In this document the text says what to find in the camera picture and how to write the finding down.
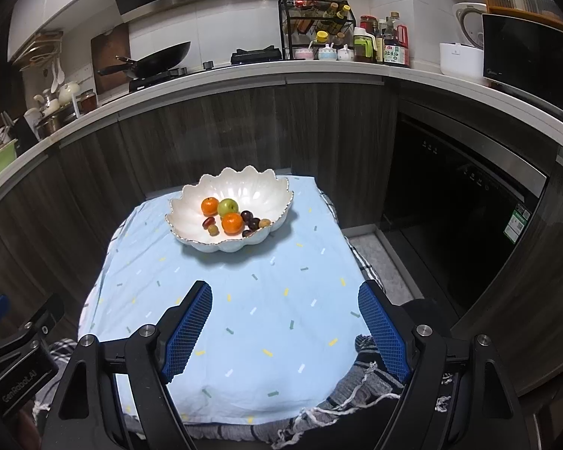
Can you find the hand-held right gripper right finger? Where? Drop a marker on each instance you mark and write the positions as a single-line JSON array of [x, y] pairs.
[[384, 333]]

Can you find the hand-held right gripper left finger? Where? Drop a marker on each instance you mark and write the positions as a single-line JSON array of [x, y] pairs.
[[187, 333]]

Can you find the brown longan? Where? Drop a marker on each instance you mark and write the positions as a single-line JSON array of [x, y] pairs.
[[265, 223], [213, 230]]

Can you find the mandarin orange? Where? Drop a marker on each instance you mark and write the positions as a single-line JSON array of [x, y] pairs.
[[209, 205], [232, 223]]

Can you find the dark purple grape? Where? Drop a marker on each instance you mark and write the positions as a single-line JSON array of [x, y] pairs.
[[247, 216], [254, 223]]

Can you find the green apple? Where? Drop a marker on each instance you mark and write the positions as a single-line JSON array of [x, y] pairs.
[[228, 206]]

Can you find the white scalloped bowl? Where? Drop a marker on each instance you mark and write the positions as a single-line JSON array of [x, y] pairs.
[[248, 187]]

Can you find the grey plaid fringed blanket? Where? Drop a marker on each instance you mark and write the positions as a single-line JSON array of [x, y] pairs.
[[375, 379]]

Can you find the light blue patterned cloth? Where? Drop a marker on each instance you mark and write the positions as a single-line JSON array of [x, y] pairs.
[[262, 300]]

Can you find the black built-in dishwasher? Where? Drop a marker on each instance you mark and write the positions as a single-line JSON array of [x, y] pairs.
[[450, 206]]

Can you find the black knife block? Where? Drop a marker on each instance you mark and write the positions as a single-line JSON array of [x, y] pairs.
[[23, 131]]

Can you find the stainless steel pot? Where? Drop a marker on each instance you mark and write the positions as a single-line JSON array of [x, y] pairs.
[[56, 122]]

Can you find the brown glass jar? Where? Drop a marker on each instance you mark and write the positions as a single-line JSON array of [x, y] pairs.
[[87, 101]]

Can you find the white teapot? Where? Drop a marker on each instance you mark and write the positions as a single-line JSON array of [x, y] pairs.
[[69, 93]]

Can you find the white ladle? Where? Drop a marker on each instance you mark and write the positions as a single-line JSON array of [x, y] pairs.
[[54, 82], [61, 75]]

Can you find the black wok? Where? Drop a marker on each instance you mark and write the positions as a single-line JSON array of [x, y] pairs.
[[162, 58]]

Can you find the wooden cutting board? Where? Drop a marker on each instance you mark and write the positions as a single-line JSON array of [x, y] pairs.
[[112, 51]]

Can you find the large soy sauce bottle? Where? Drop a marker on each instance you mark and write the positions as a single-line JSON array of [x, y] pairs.
[[394, 51]]

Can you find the white rice cooker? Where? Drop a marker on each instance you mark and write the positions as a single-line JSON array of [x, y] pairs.
[[460, 61]]

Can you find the black gas stove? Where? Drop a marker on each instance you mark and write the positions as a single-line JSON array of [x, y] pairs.
[[255, 56]]

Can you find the pink condiment jar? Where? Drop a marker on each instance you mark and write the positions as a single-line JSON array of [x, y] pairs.
[[302, 53]]

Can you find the dark glass bottle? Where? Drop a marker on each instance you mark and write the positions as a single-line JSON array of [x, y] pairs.
[[393, 23]]

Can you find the red-lid jar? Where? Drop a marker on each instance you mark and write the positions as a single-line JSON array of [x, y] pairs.
[[367, 22]]

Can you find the black microwave oven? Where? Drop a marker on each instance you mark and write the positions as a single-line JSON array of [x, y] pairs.
[[521, 51]]

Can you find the row of spice bottles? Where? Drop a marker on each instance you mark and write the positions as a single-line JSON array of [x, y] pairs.
[[328, 14]]

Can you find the gold wall rack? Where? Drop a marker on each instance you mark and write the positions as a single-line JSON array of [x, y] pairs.
[[40, 51]]

